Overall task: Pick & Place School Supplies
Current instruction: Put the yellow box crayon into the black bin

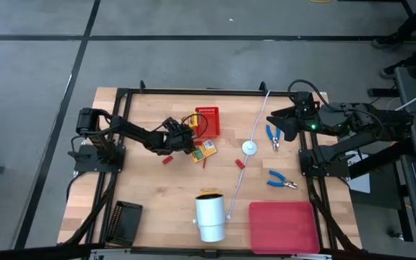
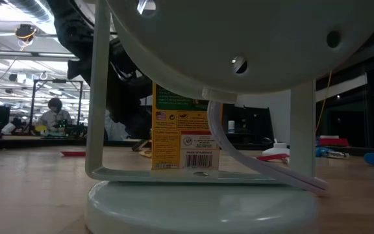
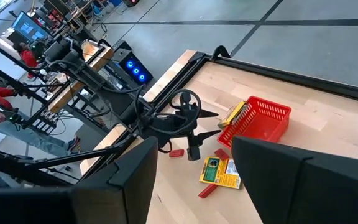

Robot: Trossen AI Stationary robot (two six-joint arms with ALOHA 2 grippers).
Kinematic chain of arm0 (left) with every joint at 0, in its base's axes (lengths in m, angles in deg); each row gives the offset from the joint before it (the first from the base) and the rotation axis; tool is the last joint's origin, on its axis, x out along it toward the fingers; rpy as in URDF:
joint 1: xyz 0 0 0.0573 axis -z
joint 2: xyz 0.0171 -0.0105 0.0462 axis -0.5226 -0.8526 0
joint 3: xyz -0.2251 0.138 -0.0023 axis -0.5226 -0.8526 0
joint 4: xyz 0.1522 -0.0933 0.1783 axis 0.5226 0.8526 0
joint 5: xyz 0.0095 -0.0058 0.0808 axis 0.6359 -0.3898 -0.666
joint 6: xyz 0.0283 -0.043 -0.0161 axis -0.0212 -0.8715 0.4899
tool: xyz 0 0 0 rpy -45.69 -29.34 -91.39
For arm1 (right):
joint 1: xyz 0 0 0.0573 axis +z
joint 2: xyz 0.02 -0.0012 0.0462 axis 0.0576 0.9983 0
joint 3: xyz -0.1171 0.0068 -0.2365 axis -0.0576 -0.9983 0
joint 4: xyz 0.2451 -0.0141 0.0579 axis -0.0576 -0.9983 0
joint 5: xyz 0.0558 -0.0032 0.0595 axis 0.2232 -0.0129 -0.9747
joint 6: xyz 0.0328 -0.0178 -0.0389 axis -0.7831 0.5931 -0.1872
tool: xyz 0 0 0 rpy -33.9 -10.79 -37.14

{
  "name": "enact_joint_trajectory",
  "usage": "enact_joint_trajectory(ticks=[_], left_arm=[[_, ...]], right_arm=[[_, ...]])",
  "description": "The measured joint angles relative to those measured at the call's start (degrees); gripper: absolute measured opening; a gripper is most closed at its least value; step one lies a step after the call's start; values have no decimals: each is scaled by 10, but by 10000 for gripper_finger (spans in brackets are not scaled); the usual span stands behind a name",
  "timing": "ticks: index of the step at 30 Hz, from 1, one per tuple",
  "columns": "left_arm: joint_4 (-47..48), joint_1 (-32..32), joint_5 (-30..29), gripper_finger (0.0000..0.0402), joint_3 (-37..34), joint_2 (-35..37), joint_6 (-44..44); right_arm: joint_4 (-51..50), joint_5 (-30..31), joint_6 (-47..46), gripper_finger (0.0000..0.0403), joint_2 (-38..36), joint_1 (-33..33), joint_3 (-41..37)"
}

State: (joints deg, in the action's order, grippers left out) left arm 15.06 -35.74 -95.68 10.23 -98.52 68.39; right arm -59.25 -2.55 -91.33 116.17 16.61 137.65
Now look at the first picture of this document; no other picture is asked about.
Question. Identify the black metal table frame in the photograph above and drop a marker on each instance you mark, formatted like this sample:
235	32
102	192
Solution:
208	92

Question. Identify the red plastic basket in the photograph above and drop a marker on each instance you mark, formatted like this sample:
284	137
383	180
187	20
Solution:
213	119

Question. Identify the black plastic basket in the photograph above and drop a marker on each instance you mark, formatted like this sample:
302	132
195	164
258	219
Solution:
125	224

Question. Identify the red flat tray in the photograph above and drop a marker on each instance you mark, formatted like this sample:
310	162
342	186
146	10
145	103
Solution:
284	227

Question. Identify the person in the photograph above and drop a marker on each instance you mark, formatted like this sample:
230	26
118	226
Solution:
415	20

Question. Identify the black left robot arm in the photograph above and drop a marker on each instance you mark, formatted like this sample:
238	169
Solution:
135	131

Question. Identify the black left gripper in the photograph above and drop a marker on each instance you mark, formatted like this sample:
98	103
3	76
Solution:
175	141

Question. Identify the white paper sheet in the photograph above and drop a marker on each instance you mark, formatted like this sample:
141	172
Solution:
361	182

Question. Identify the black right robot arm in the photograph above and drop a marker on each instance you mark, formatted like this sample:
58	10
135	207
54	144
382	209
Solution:
367	122

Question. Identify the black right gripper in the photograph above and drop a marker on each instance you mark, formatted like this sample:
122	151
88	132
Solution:
307	119

